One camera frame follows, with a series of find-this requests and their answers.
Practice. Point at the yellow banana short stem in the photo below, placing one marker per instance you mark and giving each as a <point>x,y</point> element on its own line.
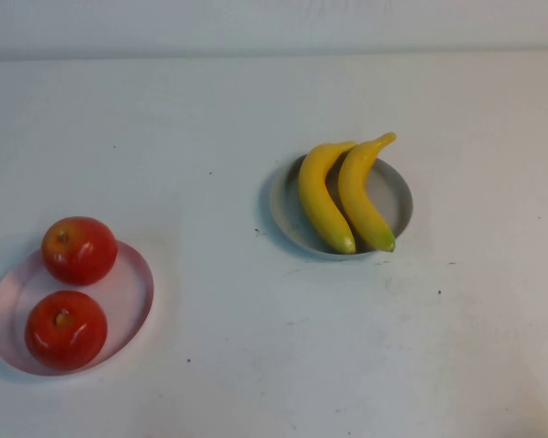
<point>319,196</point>

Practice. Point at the yellow banana long stem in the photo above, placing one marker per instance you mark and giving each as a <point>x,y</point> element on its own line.
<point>361,196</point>

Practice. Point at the red apple with yellow patch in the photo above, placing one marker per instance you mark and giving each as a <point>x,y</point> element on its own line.
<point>80,255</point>

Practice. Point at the grey round plate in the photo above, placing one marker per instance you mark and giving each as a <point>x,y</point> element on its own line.
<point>393,196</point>

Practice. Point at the pink round plate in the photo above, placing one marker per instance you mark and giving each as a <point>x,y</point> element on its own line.
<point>128,310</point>

